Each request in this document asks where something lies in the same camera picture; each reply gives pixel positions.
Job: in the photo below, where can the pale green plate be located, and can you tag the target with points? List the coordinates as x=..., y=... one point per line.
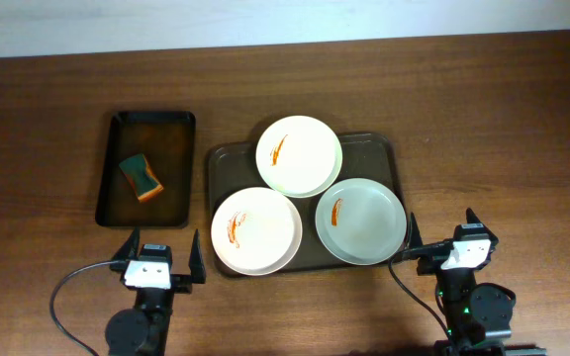
x=360, y=221

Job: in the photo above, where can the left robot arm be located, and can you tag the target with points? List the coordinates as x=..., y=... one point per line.
x=142, y=329

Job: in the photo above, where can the green and orange sponge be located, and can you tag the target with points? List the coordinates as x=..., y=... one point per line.
x=139, y=174

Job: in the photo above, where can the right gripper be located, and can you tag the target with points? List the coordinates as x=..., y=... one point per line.
x=428, y=251

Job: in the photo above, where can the small black tray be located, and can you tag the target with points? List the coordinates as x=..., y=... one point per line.
x=167, y=140

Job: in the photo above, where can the white plate top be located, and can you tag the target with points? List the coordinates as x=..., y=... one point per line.
x=298, y=156

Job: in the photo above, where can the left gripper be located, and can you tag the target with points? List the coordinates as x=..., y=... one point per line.
x=181, y=282

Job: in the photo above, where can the large brown serving tray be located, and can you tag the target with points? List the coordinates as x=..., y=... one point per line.
x=232, y=167

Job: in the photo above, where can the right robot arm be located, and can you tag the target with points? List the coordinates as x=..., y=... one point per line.
x=476, y=318

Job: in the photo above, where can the white plate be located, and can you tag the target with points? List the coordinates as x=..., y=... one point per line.
x=298, y=156
x=256, y=231

